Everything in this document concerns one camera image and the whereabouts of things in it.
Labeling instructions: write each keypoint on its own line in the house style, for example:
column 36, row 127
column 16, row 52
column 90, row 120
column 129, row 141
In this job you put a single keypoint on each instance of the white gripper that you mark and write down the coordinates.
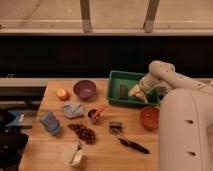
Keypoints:
column 147, row 84

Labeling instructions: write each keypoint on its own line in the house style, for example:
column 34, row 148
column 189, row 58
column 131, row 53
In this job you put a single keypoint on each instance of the yellow banana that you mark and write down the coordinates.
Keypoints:
column 141, row 96

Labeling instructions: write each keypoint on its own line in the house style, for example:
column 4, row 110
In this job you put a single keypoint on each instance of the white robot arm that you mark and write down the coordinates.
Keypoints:
column 185, row 114

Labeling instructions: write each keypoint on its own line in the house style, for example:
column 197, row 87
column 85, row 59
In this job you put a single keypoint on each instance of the dark brown block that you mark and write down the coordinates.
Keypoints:
column 123, row 93

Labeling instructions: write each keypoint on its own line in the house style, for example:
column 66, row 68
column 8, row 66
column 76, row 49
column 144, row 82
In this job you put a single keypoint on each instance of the green plastic tray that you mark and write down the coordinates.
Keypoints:
column 120, row 83

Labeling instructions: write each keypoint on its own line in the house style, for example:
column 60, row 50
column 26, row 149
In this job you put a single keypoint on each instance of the orange red bowl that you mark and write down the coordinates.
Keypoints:
column 149, row 117

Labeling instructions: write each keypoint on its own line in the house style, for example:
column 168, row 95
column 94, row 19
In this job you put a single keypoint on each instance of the purple bowl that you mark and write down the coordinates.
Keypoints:
column 84, row 89

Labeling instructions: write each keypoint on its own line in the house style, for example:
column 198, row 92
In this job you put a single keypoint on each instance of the small cup with orange utensil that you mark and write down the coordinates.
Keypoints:
column 95, row 116

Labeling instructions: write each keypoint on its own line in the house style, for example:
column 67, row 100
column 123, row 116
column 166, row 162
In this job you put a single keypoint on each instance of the bunch of dark grapes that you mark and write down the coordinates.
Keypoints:
column 84, row 133

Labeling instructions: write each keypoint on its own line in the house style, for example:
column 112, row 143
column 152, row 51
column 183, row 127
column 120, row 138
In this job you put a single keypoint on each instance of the grey blue cloth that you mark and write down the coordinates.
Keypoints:
column 72, row 111

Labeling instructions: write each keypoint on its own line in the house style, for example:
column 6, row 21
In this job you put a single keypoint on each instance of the peach apple fruit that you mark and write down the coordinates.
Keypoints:
column 63, row 94

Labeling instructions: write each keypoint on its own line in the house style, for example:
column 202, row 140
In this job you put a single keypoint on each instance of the white cup with spoon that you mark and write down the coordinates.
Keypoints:
column 72, row 155

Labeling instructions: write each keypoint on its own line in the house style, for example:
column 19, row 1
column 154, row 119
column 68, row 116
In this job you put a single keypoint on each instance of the blue sponge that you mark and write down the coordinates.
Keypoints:
column 50, row 123

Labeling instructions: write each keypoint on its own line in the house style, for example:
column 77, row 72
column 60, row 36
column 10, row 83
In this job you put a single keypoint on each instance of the black equipment at left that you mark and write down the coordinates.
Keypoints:
column 12, row 141

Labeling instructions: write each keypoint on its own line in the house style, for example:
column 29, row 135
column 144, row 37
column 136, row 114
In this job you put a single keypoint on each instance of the right metal window post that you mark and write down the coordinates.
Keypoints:
column 150, row 15

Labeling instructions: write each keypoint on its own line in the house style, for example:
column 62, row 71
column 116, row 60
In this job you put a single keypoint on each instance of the metal window post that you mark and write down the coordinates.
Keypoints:
column 85, row 15
column 150, row 15

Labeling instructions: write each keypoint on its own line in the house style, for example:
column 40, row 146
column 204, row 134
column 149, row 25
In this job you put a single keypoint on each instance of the left metal window post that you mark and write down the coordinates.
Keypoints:
column 85, row 15

